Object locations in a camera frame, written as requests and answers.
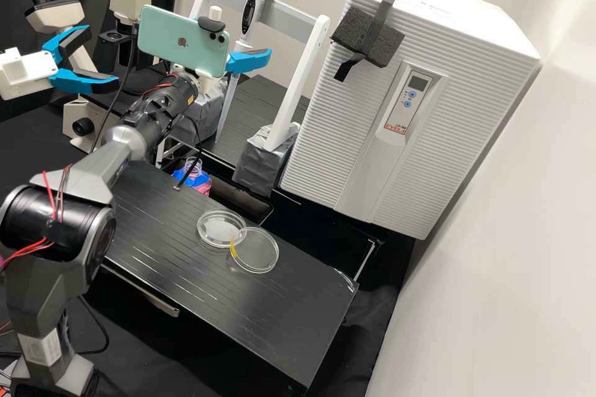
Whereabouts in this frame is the white pipette stand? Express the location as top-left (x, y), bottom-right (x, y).
top-left (187, 0), bottom-right (332, 152)

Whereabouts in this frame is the cream microscope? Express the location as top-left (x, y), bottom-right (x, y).
top-left (24, 0), bottom-right (155, 154)

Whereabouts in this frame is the right wrist camera phone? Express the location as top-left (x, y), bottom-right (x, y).
top-left (137, 4), bottom-right (232, 91)

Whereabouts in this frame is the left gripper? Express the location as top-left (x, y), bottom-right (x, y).
top-left (0, 24), bottom-right (120, 100)

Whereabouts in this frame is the petri dish lid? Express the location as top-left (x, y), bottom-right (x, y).
top-left (228, 226), bottom-right (281, 275)

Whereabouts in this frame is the blue bottle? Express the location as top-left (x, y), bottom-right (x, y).
top-left (171, 156), bottom-right (214, 199)

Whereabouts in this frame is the black platform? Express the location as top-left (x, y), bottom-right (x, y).
top-left (153, 73), bottom-right (312, 171)
top-left (87, 163), bottom-right (363, 392)

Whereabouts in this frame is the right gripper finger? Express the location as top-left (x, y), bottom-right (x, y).
top-left (226, 48), bottom-right (274, 76)

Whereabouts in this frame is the incubator door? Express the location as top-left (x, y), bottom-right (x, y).
top-left (277, 0), bottom-right (542, 241)

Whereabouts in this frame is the petri dish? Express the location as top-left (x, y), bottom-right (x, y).
top-left (196, 208), bottom-right (248, 249)

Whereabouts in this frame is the black cable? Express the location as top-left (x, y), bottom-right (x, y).
top-left (96, 15), bottom-right (143, 143)
top-left (68, 293), bottom-right (111, 355)
top-left (173, 106), bottom-right (204, 192)

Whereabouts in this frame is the grey taped block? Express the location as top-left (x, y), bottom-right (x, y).
top-left (231, 123), bottom-right (302, 197)
top-left (178, 84), bottom-right (232, 148)

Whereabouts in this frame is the pipette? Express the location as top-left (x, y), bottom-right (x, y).
top-left (215, 0), bottom-right (274, 143)

